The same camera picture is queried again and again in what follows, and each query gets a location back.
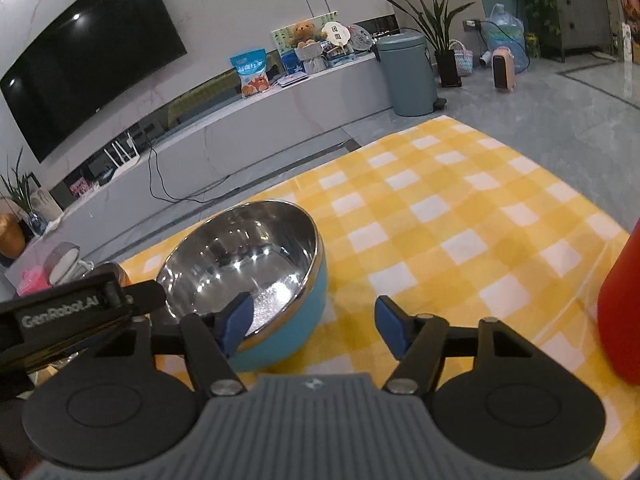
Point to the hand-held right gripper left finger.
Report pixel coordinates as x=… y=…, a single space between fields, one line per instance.
x=235 y=320

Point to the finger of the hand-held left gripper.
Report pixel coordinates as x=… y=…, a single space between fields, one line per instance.
x=147 y=296

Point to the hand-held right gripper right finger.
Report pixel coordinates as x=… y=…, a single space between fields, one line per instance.
x=387 y=325

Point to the blue steel bowl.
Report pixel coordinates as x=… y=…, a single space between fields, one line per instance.
x=280 y=260

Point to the pink storage box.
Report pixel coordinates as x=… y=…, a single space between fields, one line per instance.
x=32 y=282

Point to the grey baby rocker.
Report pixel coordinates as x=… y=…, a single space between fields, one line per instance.
x=67 y=260

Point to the copper vase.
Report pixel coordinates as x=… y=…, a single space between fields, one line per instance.
x=10 y=237

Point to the plant in blue vase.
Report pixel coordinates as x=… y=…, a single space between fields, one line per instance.
x=36 y=224

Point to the yellow checked tablecloth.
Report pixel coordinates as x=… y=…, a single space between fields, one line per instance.
x=450 y=240

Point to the white printed card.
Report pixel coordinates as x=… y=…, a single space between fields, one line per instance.
x=47 y=205

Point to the white router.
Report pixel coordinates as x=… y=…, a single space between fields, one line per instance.
x=125 y=160

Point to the white marble television console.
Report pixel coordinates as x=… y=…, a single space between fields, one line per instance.
x=275 y=125

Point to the red mug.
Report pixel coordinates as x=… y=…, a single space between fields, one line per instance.
x=620 y=320

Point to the blue snack bag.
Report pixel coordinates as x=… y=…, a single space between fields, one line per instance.
x=250 y=75

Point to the black flat television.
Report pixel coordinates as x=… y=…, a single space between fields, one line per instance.
x=85 y=60

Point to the stack of thin books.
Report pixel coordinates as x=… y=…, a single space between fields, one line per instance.
x=291 y=80

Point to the grey-blue trash can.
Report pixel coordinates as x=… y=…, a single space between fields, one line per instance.
x=405 y=75

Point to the potted plant in black pot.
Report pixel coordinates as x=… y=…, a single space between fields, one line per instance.
x=449 y=67

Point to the woven basket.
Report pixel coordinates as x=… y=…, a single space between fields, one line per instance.
x=462 y=60

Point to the pink space heater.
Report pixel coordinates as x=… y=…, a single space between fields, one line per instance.
x=504 y=70

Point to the teddy bear bouquet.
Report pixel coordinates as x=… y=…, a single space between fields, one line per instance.
x=307 y=47

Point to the small white appliance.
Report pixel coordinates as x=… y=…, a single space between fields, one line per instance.
x=486 y=59

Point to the round decorative fan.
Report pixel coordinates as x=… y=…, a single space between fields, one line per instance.
x=361 y=39

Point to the green picture board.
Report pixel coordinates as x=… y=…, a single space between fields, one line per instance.
x=282 y=35

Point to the white paddle fan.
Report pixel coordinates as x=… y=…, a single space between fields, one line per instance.
x=335 y=32

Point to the blue water jug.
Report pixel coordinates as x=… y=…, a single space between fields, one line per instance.
x=507 y=30

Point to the grey drawer cabinet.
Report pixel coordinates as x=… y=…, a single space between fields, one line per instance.
x=580 y=10

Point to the pink photo frame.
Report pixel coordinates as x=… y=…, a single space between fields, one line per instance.
x=78 y=187

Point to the wall socket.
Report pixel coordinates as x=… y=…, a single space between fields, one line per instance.
x=471 y=24

